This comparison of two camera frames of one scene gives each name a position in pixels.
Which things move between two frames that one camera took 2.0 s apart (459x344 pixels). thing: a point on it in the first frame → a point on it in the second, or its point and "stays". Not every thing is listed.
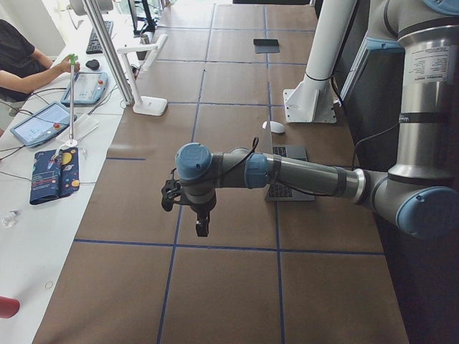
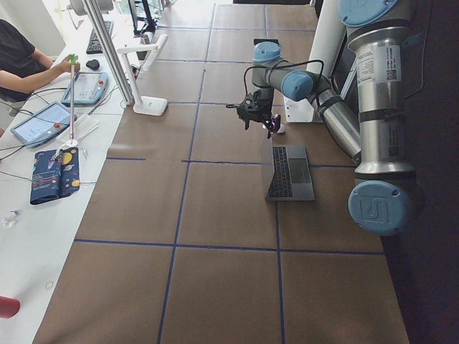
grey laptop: x=277 y=193 stays
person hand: x=62 y=67 stays
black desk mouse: x=94 y=64 stays
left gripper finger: x=202 y=226 → x=270 y=127
